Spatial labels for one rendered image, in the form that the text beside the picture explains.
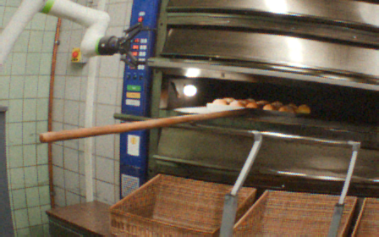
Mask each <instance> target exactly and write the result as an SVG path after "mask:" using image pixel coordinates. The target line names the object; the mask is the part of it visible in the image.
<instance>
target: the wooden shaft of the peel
mask: <svg viewBox="0 0 379 237"><path fill-rule="evenodd" d="M248 112H249V109H248V108H247V107H245V108H238V109H231V110H226V111H219V112H212V113H199V114H192V115H185V116H179V117H172V118H160V119H153V120H146V121H140V122H133V123H127V124H110V125H104V126H98V127H93V128H91V127H88V128H83V129H76V130H63V131H53V132H49V133H41V134H40V135H39V141H40V142H41V143H43V144H44V143H51V142H54V141H56V142H59V141H70V140H73V139H82V138H86V137H95V136H100V135H113V134H117V133H123V132H128V131H133V130H137V131H138V130H148V129H153V128H158V127H164V126H169V125H175V124H185V123H191V122H196V121H201V120H208V119H217V118H223V117H228V116H234V115H239V114H244V113H248Z"/></svg>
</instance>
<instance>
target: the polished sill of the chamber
mask: <svg viewBox="0 0 379 237"><path fill-rule="evenodd" d="M192 114H199V113H192V112H185V111H177V110H169V109H160V110H159V118H172V117H179V116H185V115H192ZM196 122H199V123H206V124H219V125H226V126H232V127H239V128H246V129H247V128H252V129H258V130H269V131H275V132H277V131H281V132H286V133H292V134H302V135H317V136H321V137H323V136H326V137H331V138H334V137H335V138H340V139H349V140H357V141H371V142H379V134H378V133H371V132H362V131H353V130H340V129H335V128H334V129H330V128H325V127H321V126H319V127H315V126H309V125H304V124H287V123H281V122H274V121H269V120H266V121H262V120H255V119H248V118H235V117H223V118H213V119H208V120H201V121H196Z"/></svg>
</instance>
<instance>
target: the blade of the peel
mask: <svg viewBox="0 0 379 237"><path fill-rule="evenodd" d="M207 108H213V109H221V110H231V109H238V108H245V107H237V106H229V105H221V104H212V103H207ZM254 113H259V114H266V115H274V116H281V117H297V116H300V115H305V114H304V113H291V112H284V111H276V110H269V109H260V108H255V112H254Z"/></svg>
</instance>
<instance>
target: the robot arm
mask: <svg viewBox="0 0 379 237"><path fill-rule="evenodd" d="M37 12H38V13H43V14H46V15H50V16H53V17H54V16H55V17H59V18H62V19H66V20H67V21H69V20H70V21H71V22H74V23H76V24H79V25H83V26H85V28H86V29H87V31H86V33H85V36H84V38H83V41H82V42H81V43H80V51H81V54H82V55H83V56H84V57H85V58H93V57H96V56H112V55H114V54H116V53H119V54H121V58H120V59H119V61H123V62H124V63H126V64H127V65H128V66H130V67H131V68H132V69H138V67H139V65H146V63H155V61H145V60H137V58H136V57H135V56H134V55H133V54H132V53H131V51H130V49H131V42H132V41H131V40H132V39H133V38H134V37H135V36H136V35H137V34H138V33H140V32H141V31H142V30H153V31H154V30H157V29H155V28H150V27H149V26H143V23H141V22H138V23H136V24H135V25H133V26H131V27H130V28H128V29H127V30H123V35H124V36H122V37H116V36H104V35H105V33H106V30H107V27H108V26H109V24H110V17H109V14H107V13H105V12H103V11H99V10H96V9H93V8H87V7H85V6H84V5H83V6H81V5H79V4H78V3H75V2H72V1H69V0H23V2H22V3H21V4H20V6H19V8H18V10H17V11H16V13H15V14H14V16H13V17H12V19H11V20H10V21H9V22H8V24H7V26H6V28H5V29H4V31H3V32H2V34H1V35H0V73H2V69H3V66H4V64H5V63H6V60H7V59H8V56H9V54H10V53H11V50H12V49H13V47H14V44H15V43H16V41H17V40H18V39H19V37H20V35H21V33H22V32H23V30H24V29H25V27H26V26H27V25H28V24H29V22H30V21H31V19H32V18H33V17H34V16H35V14H36V13H37ZM135 29H136V30H135ZM132 30H135V31H134V32H133V33H132V34H131V35H129V36H127V35H128V33H129V32H131V31H132ZM124 54H126V55H128V56H129V59H130V60H131V61H133V62H134V63H132V62H130V61H129V60H128V59H127V58H125V57H124Z"/></svg>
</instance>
